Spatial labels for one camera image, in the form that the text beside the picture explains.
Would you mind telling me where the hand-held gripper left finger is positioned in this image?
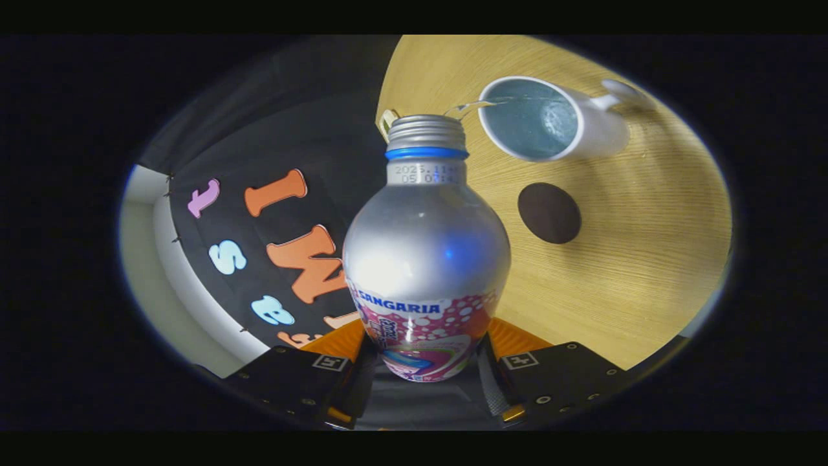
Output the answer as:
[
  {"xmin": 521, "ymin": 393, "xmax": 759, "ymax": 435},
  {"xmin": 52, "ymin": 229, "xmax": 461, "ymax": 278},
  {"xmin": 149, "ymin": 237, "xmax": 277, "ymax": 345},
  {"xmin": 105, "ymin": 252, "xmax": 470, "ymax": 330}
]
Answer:
[{"xmin": 223, "ymin": 318, "xmax": 379, "ymax": 429}]

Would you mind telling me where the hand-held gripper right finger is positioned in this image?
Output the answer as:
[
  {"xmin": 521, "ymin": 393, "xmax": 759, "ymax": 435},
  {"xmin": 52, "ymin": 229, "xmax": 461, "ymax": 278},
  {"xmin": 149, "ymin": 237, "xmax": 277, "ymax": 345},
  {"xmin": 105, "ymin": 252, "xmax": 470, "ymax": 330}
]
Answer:
[{"xmin": 477, "ymin": 317, "xmax": 638, "ymax": 428}]

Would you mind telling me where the silver juice bottle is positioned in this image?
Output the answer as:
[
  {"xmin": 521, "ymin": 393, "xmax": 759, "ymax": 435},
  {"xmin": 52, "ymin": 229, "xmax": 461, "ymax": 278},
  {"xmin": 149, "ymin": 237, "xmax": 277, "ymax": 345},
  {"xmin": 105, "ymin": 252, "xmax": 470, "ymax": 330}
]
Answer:
[{"xmin": 342, "ymin": 115, "xmax": 512, "ymax": 383}]

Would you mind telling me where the dark brown round coaster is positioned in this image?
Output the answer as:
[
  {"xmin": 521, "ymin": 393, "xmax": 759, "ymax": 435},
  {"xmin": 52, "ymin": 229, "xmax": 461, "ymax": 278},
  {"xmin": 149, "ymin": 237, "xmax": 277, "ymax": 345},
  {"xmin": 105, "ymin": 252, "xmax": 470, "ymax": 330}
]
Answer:
[{"xmin": 517, "ymin": 182, "xmax": 582, "ymax": 245}]

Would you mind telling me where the white cup with blue inside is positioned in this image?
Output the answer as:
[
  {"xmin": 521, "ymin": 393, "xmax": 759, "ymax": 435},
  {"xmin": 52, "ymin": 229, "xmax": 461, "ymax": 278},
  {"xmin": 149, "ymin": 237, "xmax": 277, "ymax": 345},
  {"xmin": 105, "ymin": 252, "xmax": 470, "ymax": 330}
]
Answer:
[{"xmin": 477, "ymin": 76, "xmax": 654, "ymax": 162}]

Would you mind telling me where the wooden table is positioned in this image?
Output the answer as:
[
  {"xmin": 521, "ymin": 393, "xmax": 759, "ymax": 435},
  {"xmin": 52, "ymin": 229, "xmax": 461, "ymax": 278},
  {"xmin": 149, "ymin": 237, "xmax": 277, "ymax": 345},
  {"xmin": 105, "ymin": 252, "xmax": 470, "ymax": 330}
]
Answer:
[{"xmin": 375, "ymin": 36, "xmax": 734, "ymax": 371}]

